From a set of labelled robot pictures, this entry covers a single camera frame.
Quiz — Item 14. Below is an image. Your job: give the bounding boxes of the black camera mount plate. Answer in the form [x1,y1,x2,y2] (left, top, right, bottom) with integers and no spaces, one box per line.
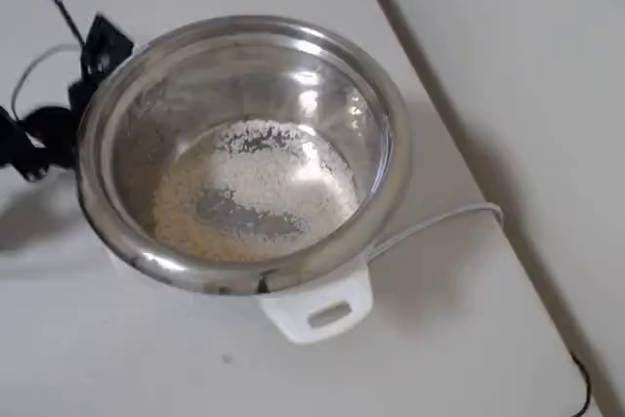
[79,13,137,86]

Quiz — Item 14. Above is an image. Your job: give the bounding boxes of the red servo wire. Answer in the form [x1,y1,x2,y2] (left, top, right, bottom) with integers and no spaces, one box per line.
[12,43,82,120]

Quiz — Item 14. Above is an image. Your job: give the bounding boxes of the white rice cooker body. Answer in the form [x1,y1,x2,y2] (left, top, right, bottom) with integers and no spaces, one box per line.
[72,162,376,345]

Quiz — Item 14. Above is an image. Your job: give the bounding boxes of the steel inner pot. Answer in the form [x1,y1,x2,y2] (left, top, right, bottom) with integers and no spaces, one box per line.
[75,14,411,294]

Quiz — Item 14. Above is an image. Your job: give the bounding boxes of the white rice grains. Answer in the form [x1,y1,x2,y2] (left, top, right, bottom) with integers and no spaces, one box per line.
[150,118,362,262]

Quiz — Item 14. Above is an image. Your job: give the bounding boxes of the white power cord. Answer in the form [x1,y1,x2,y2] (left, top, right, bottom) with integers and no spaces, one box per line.
[368,201,505,262]

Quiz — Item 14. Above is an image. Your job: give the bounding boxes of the black cable on table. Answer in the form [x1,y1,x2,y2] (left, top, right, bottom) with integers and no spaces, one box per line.
[567,351,593,417]

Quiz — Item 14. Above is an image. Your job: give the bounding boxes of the thin black camera cable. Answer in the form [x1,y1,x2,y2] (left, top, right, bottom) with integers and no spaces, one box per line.
[0,0,85,47]

